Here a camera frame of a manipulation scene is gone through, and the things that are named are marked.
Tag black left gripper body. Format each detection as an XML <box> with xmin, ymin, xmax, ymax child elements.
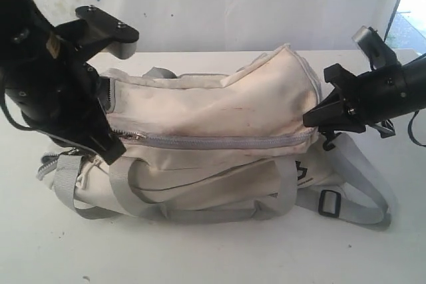
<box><xmin>19</xmin><ymin>61</ymin><xmax>99</xmax><ymax>153</ymax></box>

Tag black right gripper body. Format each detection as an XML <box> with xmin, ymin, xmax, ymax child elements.
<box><xmin>322</xmin><ymin>64</ymin><xmax>405</xmax><ymax>138</ymax></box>

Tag white fabric duffel bag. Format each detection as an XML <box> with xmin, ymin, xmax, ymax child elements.
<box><xmin>37</xmin><ymin>45</ymin><xmax>395</xmax><ymax>229</ymax></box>

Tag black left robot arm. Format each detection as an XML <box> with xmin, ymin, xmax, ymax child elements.
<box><xmin>1</xmin><ymin>0</ymin><xmax>126</xmax><ymax>164</ymax></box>

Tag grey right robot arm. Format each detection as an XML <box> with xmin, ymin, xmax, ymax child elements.
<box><xmin>303</xmin><ymin>59</ymin><xmax>425</xmax><ymax>138</ymax></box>

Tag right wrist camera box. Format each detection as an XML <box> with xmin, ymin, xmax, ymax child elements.
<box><xmin>352</xmin><ymin>25</ymin><xmax>400</xmax><ymax>71</ymax></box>

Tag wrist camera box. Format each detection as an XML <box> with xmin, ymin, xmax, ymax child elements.
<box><xmin>55</xmin><ymin>5</ymin><xmax>139</xmax><ymax>62</ymax></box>
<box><xmin>352</xmin><ymin>25</ymin><xmax>400</xmax><ymax>71</ymax></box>

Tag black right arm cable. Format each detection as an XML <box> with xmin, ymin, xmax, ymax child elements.
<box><xmin>407</xmin><ymin>110</ymin><xmax>426</xmax><ymax>148</ymax></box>

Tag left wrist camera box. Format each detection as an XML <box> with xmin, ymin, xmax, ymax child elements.
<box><xmin>55</xmin><ymin>5</ymin><xmax>139</xmax><ymax>62</ymax></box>

